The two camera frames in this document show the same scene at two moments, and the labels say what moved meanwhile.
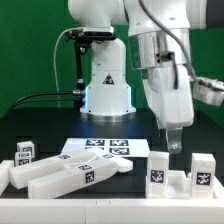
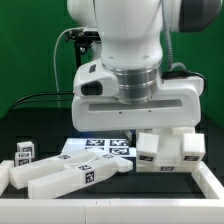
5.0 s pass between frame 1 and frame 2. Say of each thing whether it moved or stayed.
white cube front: stayed
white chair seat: moved
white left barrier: stayed
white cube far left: stayed
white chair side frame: stayed
